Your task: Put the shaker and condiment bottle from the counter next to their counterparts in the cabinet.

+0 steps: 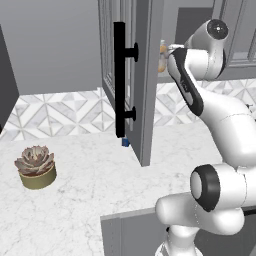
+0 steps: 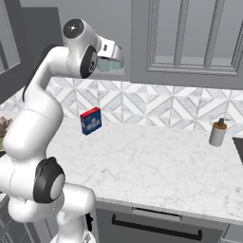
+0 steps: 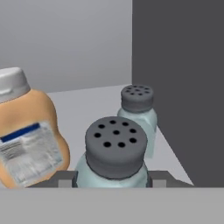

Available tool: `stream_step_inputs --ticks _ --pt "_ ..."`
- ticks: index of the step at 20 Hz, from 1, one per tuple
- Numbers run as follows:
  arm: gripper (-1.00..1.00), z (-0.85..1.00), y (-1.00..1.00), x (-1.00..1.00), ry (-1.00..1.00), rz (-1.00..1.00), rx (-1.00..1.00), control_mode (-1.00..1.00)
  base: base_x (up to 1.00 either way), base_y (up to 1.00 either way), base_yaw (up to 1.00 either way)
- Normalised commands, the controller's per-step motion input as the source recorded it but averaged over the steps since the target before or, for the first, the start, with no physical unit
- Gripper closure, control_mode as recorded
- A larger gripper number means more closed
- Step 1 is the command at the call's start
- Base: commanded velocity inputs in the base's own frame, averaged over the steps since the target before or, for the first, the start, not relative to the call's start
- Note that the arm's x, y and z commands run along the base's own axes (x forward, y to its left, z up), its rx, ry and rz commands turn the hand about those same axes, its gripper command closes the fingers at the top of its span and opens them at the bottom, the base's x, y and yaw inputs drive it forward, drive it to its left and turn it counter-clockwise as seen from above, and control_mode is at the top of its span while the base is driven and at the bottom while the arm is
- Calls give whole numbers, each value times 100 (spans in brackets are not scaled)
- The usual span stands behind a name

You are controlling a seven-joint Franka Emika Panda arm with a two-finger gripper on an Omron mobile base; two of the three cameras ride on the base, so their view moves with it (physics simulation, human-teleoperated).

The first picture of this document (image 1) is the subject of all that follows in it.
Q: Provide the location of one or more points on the grey wall cabinet door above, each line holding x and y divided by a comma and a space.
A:
241, 33

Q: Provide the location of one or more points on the succulent in olive pot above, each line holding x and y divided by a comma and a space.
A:
35, 166

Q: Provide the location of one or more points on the dark grey tall appliance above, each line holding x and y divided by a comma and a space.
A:
7, 80

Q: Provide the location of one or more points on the grey base cabinet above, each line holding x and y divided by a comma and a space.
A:
133, 233

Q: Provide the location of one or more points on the small blue object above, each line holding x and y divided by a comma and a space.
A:
125, 142

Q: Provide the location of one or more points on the orange condiment bottle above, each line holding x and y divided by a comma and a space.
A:
162, 56

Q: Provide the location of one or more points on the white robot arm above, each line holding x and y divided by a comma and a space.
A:
230, 133

